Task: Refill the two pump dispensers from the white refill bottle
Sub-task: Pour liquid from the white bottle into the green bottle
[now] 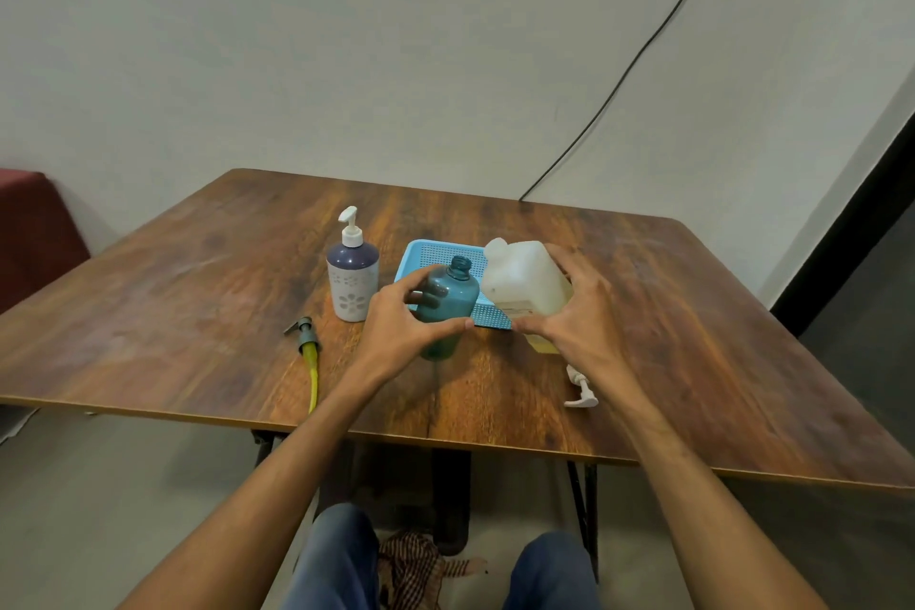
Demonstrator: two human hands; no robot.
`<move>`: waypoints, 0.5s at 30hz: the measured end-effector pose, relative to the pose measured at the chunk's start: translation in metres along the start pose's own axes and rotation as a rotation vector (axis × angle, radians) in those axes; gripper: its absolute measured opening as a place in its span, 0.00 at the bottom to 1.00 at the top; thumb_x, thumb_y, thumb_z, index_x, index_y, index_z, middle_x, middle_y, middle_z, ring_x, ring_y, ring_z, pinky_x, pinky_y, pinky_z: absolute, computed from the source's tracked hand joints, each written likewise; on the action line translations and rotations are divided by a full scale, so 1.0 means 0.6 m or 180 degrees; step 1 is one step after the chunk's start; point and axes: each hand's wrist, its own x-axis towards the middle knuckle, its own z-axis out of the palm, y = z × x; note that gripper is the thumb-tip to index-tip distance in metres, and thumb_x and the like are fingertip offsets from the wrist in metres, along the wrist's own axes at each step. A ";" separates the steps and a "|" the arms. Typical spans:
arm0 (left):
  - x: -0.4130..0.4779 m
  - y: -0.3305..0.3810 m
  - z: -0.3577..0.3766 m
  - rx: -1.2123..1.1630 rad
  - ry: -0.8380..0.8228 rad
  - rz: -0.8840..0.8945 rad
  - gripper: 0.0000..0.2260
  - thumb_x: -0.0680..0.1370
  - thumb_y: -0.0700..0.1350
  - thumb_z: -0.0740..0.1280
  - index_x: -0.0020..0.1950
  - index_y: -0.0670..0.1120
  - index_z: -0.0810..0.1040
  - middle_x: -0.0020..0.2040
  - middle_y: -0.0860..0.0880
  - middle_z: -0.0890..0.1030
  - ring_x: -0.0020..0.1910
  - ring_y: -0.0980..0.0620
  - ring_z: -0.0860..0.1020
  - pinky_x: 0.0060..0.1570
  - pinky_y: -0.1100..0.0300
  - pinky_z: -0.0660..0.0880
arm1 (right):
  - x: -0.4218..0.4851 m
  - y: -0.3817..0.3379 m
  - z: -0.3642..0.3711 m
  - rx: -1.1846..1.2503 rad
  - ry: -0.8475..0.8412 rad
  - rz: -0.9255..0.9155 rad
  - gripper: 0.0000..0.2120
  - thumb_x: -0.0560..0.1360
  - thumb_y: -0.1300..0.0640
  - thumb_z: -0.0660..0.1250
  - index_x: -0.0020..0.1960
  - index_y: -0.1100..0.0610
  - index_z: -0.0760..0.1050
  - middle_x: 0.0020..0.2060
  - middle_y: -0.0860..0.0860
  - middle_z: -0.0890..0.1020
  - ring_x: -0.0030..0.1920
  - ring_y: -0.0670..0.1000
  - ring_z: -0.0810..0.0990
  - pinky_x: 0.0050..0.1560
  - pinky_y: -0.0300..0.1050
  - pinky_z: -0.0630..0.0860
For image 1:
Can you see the white flat board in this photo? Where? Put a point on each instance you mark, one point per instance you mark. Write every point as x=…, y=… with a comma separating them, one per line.
x=14, y=425

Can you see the person's right hand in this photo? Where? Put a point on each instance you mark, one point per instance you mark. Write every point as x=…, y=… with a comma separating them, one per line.
x=590, y=331

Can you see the green pump cap yellow tube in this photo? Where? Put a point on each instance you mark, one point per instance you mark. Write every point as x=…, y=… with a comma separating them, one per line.
x=306, y=334

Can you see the dark red sofa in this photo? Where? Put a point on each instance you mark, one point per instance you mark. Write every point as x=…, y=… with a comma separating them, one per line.
x=36, y=238

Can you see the small white pump cap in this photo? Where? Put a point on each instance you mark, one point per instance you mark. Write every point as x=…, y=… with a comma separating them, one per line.
x=351, y=234

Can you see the large white pump cap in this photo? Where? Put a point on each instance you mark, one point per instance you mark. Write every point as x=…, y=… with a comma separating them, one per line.
x=580, y=391

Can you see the person's leg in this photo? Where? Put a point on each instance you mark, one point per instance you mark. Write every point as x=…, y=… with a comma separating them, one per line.
x=336, y=559
x=550, y=574

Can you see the black table support post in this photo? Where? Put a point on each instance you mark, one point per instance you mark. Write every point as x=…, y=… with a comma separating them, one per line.
x=450, y=502

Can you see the small green plastic bottle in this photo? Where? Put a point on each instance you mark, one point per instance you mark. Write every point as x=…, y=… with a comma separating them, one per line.
x=454, y=295

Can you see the small navy white floral bottle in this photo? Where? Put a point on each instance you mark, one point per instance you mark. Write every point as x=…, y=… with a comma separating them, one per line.
x=352, y=288

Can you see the brown checkered cloth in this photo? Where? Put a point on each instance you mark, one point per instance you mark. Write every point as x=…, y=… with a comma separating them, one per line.
x=414, y=570

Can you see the person's right leg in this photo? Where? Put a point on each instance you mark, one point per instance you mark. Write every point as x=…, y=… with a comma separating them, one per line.
x=550, y=574

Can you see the large translucent bottle yellow liquid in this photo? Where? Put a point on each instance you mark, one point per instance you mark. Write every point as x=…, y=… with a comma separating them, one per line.
x=522, y=273

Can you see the blue plastic basket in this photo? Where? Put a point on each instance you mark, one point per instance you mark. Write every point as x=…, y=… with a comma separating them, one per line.
x=429, y=252

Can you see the person's right forearm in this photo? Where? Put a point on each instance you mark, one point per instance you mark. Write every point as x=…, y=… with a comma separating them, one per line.
x=708, y=509

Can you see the black metal table leg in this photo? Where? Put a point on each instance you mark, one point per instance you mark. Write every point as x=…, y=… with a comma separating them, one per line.
x=264, y=449
x=585, y=516

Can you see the person's left hand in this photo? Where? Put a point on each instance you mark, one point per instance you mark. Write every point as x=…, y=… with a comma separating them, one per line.
x=393, y=331

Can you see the person's left leg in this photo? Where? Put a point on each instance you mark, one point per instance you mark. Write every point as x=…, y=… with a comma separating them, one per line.
x=336, y=559

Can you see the person's left forearm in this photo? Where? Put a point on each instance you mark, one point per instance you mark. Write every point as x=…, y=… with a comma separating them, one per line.
x=264, y=495

